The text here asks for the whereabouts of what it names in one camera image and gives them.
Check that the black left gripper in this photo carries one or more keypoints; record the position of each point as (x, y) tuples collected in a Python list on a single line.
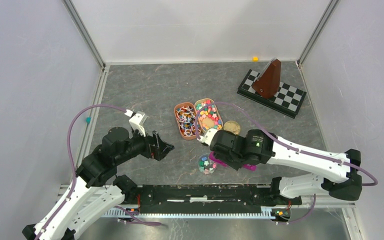
[(158, 151)]

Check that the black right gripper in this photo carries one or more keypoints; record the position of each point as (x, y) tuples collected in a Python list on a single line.
[(233, 165)]

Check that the beige tray of star candies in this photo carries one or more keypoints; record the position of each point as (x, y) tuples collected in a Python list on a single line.
[(209, 116)]

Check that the orange tray of lollipops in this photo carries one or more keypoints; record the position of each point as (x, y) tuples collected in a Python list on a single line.
[(187, 123)]

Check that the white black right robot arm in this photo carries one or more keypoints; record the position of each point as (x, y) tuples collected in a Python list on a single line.
[(335, 174)]

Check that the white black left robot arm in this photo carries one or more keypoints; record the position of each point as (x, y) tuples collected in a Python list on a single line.
[(96, 187)]

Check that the gold round lid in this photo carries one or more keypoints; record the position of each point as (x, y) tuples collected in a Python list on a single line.
[(232, 127)]

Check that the clear round plastic jar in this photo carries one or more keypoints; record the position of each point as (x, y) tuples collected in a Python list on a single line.
[(206, 165)]

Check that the brown wooden metronome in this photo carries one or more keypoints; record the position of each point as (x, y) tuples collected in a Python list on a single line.
[(268, 82)]

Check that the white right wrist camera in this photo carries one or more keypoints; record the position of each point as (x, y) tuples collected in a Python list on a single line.
[(208, 136)]

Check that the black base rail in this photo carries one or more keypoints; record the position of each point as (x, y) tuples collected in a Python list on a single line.
[(206, 199)]

